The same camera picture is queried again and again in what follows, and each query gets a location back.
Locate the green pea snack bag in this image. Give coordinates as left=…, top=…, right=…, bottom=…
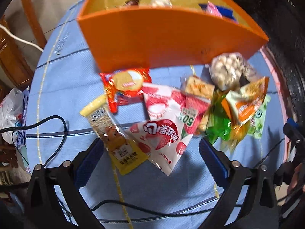
left=248, top=95, right=271, bottom=139

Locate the green candy packet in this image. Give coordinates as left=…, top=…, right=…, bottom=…
left=206, top=95, right=231, bottom=144

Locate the yellow cereal bar packet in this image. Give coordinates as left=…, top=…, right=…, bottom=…
left=80, top=95, right=148, bottom=175

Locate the strawberry white ball bag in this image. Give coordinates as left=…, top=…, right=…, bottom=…
left=127, top=83, right=210, bottom=175

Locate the brown cracker packet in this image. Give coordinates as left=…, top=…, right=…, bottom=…
left=182, top=76, right=215, bottom=100

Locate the white ball snack bag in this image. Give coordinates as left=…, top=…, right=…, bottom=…
left=209, top=53, right=262, bottom=91

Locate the red round biscuit packet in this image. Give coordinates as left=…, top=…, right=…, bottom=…
left=99, top=68, right=152, bottom=114

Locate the pink sesame cracker bag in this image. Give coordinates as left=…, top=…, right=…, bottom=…
left=206, top=1, right=222, bottom=18

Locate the orange rice cracker packet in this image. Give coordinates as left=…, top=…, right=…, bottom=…
left=221, top=77, right=269, bottom=125

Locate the blue snack bag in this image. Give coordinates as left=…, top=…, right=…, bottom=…
left=199, top=4, right=237, bottom=22

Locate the person right hand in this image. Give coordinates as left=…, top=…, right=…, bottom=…
left=287, top=163, right=304, bottom=194

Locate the white plastic bag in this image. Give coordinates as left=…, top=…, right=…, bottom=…
left=1, top=88, right=24, bottom=129

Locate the carved wooden chair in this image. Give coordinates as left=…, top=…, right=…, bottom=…
left=1, top=0, right=47, bottom=90

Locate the black carved wooden furniture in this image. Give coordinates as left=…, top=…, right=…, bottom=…
left=233, top=0, right=304, bottom=125

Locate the orange cardboard box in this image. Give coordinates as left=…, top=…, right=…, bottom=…
left=77, top=0, right=268, bottom=72

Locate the black cable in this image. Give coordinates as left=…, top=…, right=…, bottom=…
left=0, top=114, right=285, bottom=223

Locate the white power cable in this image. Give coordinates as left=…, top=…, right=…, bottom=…
left=0, top=23, right=44, bottom=53

